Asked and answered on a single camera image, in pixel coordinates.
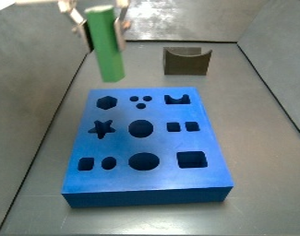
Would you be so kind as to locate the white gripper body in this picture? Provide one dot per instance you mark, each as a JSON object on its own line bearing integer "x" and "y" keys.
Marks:
{"x": 30, "y": 2}

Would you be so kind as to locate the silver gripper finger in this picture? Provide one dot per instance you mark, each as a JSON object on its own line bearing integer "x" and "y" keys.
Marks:
{"x": 121, "y": 23}
{"x": 66, "y": 7}

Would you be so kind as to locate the green hexagonal prism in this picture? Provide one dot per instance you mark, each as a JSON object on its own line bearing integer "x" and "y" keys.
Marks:
{"x": 101, "y": 19}

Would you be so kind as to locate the blue shape sorting board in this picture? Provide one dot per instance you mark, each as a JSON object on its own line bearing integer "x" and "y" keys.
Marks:
{"x": 145, "y": 150}

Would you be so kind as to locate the black curved holder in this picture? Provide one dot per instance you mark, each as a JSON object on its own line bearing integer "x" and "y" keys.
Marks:
{"x": 186, "y": 61}

